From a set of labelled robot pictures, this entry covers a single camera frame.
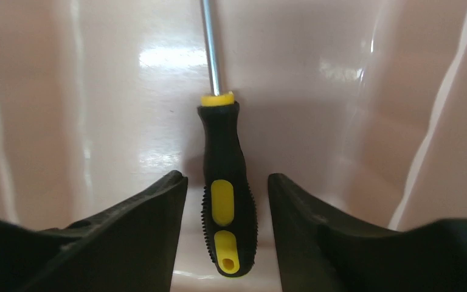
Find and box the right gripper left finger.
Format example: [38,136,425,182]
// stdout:
[0,170,188,291]

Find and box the black yellow screwdriver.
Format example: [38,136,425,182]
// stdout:
[198,1,258,278]

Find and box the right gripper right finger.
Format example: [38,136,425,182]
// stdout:
[268,173,467,291]

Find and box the pink plastic bin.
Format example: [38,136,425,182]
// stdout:
[0,1,467,291]

